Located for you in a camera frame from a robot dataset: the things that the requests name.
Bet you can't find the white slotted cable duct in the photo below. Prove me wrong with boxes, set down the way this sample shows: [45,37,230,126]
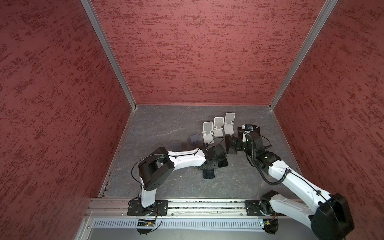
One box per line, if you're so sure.
[92,218,265,232]

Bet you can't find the grey round-base phone stand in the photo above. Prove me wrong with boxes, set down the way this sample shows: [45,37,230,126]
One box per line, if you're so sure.
[189,133,200,146]

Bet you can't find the black phone with right sticker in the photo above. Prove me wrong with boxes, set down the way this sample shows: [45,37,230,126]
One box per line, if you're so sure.
[252,125,261,135]

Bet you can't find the aluminium corner post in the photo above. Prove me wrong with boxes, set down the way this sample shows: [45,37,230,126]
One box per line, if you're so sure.
[269,0,338,112]
[81,0,137,111]

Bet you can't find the right aluminium corner post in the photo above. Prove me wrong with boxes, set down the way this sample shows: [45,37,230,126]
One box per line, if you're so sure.
[269,0,338,112]

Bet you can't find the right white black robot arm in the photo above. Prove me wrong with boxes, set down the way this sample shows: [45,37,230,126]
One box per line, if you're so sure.
[225,129,355,240]

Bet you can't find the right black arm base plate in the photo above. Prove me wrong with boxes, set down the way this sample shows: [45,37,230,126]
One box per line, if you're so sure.
[245,200,285,219]

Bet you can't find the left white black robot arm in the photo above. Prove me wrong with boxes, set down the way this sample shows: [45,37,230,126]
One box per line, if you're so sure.
[138,145,229,209]

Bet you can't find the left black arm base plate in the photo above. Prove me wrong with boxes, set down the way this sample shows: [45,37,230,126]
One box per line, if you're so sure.
[127,199,169,216]

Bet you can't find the white phone stand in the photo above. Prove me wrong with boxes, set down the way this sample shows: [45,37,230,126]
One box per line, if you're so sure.
[224,113,236,135]
[202,122,214,145]
[213,117,225,137]

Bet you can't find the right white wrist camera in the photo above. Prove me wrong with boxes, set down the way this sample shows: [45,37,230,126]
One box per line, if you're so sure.
[242,124,254,133]

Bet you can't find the aluminium front rail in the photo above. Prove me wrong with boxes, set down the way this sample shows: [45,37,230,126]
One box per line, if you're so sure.
[86,198,258,218]

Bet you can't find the left aluminium corner post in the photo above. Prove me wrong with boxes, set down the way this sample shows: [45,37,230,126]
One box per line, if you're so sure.
[81,0,137,111]

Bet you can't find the black phone back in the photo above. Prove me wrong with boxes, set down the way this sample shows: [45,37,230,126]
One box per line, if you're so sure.
[217,159,229,168]

